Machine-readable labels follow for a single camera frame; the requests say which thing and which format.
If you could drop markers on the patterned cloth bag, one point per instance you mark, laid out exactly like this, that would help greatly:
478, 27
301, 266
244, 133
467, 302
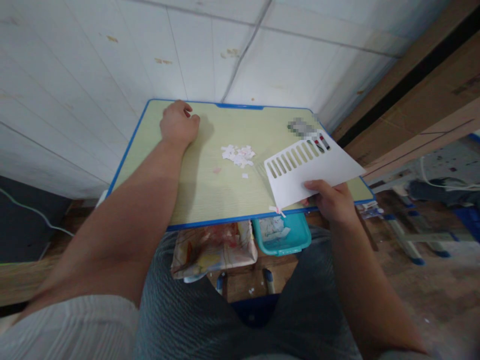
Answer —
213, 252

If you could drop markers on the person's body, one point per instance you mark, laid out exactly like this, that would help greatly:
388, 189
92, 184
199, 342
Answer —
67, 330

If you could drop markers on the teal plastic basket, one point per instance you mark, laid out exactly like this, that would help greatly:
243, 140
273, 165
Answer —
282, 233

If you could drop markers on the blue-edged green desk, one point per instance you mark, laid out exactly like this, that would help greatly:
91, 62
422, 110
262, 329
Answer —
225, 168

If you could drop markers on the person's left hand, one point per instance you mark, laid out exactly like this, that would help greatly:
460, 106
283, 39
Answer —
178, 123

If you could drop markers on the black and red pen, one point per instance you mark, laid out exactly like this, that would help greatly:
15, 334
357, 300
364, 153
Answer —
323, 144

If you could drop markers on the person's legs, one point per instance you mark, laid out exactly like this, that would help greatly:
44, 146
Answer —
240, 311

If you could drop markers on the person's right fingers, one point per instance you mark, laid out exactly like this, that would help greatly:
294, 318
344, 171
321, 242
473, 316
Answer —
314, 204

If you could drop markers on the white paper sheet with slots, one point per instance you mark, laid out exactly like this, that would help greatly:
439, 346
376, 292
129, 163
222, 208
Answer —
303, 176

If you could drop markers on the person's right thumb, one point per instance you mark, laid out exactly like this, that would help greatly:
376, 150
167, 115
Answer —
315, 185

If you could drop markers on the blue and grey desk frame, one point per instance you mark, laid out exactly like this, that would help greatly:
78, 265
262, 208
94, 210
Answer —
412, 232

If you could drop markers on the person's right hand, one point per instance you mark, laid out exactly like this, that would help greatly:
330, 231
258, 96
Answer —
332, 201

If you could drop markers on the large cardboard box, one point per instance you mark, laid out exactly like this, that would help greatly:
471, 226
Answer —
412, 93

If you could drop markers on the pile of paper scraps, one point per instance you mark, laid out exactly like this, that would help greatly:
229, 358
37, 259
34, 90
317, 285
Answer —
238, 153

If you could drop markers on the person's left fingers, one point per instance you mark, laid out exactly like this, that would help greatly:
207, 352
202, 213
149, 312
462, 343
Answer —
182, 107

